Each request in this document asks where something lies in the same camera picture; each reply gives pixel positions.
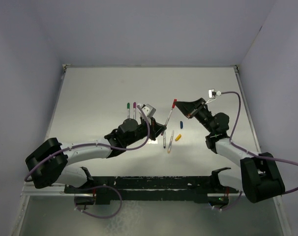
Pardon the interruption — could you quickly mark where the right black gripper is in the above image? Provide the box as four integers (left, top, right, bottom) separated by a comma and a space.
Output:
174, 98, 215, 134

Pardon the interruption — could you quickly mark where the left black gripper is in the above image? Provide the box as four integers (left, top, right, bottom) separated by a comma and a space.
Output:
125, 117, 166, 146

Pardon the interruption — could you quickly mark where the red marker pen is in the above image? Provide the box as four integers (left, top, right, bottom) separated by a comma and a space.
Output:
164, 107, 174, 127

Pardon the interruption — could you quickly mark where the purple marker pen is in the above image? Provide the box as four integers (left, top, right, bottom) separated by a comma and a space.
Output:
133, 108, 136, 120

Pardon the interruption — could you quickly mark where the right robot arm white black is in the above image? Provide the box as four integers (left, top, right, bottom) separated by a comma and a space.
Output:
174, 98, 285, 203

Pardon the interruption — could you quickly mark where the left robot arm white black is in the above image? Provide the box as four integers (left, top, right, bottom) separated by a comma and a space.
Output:
25, 118, 166, 193

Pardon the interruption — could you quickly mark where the blue marker pen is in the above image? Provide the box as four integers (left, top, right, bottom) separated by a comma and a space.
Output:
163, 131, 166, 148

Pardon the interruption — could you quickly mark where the yellow marker pen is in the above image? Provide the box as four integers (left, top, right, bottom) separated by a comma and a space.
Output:
167, 130, 174, 154

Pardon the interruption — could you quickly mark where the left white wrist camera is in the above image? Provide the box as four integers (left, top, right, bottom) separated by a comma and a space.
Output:
142, 104, 156, 118

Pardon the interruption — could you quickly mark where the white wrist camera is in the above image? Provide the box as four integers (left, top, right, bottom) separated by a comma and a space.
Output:
142, 104, 156, 118
206, 89, 217, 104

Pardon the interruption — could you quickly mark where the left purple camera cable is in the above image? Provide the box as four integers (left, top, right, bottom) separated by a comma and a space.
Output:
24, 103, 152, 182

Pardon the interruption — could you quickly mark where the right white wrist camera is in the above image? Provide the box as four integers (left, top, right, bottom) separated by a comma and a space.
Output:
206, 89, 217, 104

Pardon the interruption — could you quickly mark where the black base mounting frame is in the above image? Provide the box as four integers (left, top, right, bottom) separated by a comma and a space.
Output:
64, 168, 238, 205

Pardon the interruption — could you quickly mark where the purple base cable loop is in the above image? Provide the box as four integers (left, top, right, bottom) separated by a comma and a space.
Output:
74, 184, 123, 218

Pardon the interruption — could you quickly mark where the aluminium extrusion rail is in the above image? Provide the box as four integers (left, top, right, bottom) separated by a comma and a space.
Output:
22, 183, 65, 196

